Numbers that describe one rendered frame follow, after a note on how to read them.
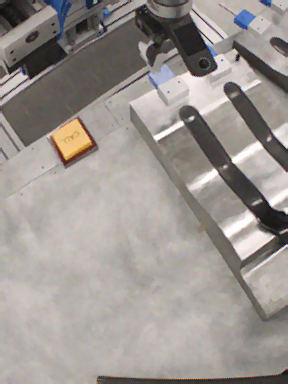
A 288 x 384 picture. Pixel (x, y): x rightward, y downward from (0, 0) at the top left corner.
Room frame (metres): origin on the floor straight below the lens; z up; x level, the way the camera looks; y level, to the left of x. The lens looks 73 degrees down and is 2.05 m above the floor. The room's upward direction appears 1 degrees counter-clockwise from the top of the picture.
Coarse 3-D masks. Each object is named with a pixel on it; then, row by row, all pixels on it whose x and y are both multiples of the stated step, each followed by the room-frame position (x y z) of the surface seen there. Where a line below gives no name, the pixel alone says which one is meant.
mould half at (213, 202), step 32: (192, 96) 0.54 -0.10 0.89; (224, 96) 0.54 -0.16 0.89; (256, 96) 0.55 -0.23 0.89; (160, 128) 0.47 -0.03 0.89; (224, 128) 0.47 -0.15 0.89; (160, 160) 0.43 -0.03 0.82; (192, 160) 0.41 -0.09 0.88; (256, 160) 0.40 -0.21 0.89; (192, 192) 0.34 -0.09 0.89; (224, 192) 0.34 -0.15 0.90; (224, 224) 0.27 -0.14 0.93; (256, 224) 0.27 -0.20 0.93; (224, 256) 0.24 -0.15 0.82; (256, 256) 0.22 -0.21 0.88; (256, 288) 0.16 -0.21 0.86
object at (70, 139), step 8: (64, 128) 0.49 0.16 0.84; (72, 128) 0.49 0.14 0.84; (80, 128) 0.49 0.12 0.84; (56, 136) 0.48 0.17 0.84; (64, 136) 0.48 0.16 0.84; (72, 136) 0.48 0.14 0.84; (80, 136) 0.48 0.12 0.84; (56, 144) 0.46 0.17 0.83; (64, 144) 0.46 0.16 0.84; (72, 144) 0.46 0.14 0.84; (80, 144) 0.46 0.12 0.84; (88, 144) 0.46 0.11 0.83; (64, 152) 0.44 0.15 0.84; (72, 152) 0.44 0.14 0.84
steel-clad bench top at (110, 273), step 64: (128, 128) 0.50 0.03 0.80; (0, 192) 0.37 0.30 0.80; (64, 192) 0.37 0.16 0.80; (128, 192) 0.37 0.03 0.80; (0, 256) 0.24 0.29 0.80; (64, 256) 0.24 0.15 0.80; (128, 256) 0.24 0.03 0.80; (192, 256) 0.24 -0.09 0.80; (0, 320) 0.10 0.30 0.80; (64, 320) 0.11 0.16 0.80; (128, 320) 0.11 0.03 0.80; (192, 320) 0.11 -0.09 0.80; (256, 320) 0.10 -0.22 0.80
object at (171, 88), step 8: (160, 72) 0.58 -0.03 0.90; (168, 72) 0.59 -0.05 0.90; (152, 80) 0.57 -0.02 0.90; (160, 80) 0.57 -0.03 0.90; (168, 80) 0.56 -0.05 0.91; (176, 80) 0.56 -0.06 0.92; (160, 88) 0.54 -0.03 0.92; (168, 88) 0.54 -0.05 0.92; (176, 88) 0.54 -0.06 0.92; (184, 88) 0.54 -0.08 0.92; (160, 96) 0.54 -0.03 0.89; (168, 96) 0.52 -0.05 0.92; (176, 96) 0.53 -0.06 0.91; (184, 96) 0.54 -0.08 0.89; (168, 104) 0.52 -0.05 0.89
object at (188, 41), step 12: (168, 24) 0.54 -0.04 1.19; (180, 24) 0.54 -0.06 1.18; (192, 24) 0.54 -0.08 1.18; (180, 36) 0.52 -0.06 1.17; (192, 36) 0.52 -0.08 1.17; (180, 48) 0.50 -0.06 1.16; (192, 48) 0.50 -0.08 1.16; (204, 48) 0.51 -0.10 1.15; (192, 60) 0.49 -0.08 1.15; (204, 60) 0.49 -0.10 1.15; (192, 72) 0.47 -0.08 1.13; (204, 72) 0.47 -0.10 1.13
